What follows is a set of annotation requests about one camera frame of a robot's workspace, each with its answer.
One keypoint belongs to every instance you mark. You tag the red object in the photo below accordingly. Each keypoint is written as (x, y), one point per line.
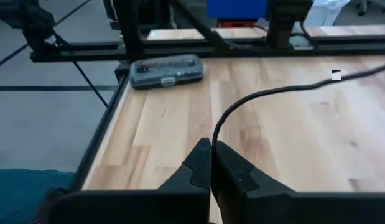
(235, 23)

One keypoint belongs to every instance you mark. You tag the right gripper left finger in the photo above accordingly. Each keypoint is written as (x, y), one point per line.
(123, 208)

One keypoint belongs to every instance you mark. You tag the blue plastic crate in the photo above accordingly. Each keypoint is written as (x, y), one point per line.
(237, 9)

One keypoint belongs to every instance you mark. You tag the grey rectangular pouch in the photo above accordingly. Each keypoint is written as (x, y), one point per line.
(165, 71)

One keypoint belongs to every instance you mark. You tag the black frame-mounted device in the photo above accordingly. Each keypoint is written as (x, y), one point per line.
(33, 21)

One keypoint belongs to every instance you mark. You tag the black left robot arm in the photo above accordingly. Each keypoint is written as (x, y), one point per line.
(285, 18)

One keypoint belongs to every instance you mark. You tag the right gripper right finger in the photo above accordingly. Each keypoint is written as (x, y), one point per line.
(298, 208)

